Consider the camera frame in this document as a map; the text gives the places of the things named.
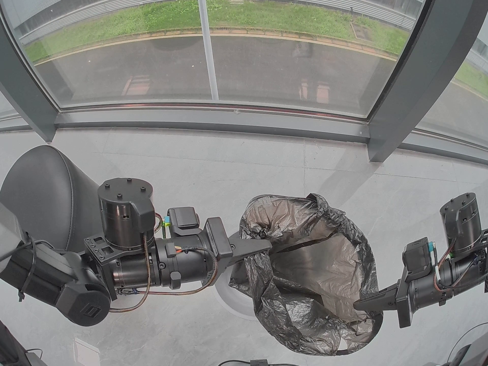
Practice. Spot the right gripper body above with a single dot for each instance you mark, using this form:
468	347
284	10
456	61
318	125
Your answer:
423	290

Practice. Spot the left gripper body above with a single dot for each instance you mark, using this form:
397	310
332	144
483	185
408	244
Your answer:
186	261

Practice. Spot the black plastic bag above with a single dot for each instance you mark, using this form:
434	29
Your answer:
324	273

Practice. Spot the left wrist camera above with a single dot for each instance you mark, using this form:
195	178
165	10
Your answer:
185	219

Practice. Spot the window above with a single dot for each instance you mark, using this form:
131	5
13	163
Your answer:
114	71

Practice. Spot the white trash bin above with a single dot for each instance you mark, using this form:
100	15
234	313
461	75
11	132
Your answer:
238	306

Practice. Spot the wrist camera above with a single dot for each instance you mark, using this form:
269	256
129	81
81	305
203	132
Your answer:
185	219
415	256

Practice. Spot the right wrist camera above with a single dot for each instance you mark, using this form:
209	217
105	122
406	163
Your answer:
415	256

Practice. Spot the dark grey round chair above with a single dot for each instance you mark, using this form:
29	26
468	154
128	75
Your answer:
45	189

